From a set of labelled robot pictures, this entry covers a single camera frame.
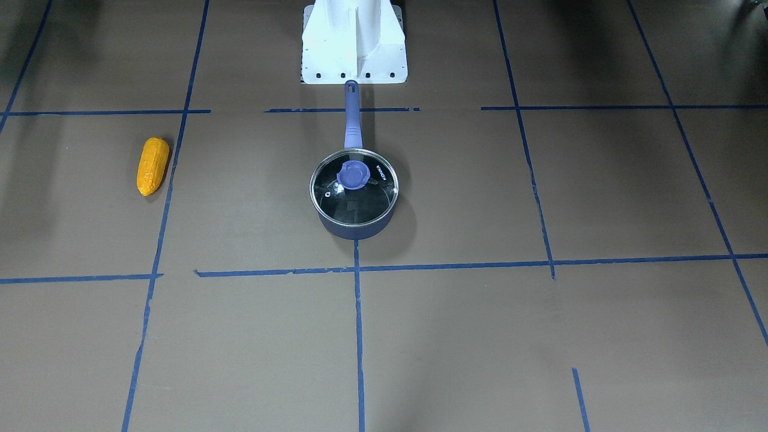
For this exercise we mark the glass lid with blue knob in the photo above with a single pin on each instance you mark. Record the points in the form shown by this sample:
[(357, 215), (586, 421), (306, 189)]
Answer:
[(353, 188)]

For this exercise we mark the yellow corn cob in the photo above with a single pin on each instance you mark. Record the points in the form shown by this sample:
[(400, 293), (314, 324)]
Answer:
[(152, 165)]

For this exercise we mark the blue saucepan with handle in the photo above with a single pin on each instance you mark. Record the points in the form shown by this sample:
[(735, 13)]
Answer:
[(353, 138)]

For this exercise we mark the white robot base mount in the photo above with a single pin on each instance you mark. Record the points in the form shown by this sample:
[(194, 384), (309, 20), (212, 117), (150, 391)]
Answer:
[(363, 41)]

